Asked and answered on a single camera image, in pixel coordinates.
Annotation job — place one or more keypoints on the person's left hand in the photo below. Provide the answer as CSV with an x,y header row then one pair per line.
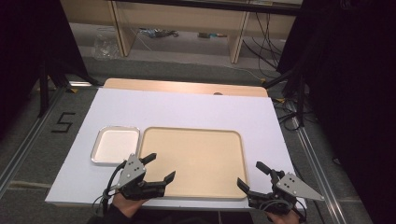
x,y
126,205

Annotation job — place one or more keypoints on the aluminium floor rail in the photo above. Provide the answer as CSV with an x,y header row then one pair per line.
x,y
28,140
314,161

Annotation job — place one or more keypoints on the clear plastic bag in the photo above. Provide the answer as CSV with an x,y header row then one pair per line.
x,y
105,43

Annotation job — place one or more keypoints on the white foam board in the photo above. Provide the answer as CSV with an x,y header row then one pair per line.
x,y
186,109

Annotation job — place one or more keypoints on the black curtain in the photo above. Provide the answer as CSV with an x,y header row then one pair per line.
x,y
25,46
351,77

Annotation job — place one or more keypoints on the small white metal-rimmed tray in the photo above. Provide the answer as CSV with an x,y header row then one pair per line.
x,y
115,144

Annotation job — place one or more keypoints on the person's right hand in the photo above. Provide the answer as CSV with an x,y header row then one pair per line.
x,y
286,218

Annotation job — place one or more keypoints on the large beige tray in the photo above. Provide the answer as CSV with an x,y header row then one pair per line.
x,y
193,158

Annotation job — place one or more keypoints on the black metal stand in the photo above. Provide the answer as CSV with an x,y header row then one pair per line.
x,y
300,99
43,90

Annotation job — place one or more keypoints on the bluish crumpled wrapper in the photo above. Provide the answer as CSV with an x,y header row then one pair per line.
x,y
157,32

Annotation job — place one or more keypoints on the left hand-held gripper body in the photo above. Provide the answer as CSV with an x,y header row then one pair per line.
x,y
132,172

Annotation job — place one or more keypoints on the light wooden desk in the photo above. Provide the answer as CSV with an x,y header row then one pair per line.
x,y
174,17

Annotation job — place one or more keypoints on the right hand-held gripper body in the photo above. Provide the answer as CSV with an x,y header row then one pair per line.
x,y
291,185

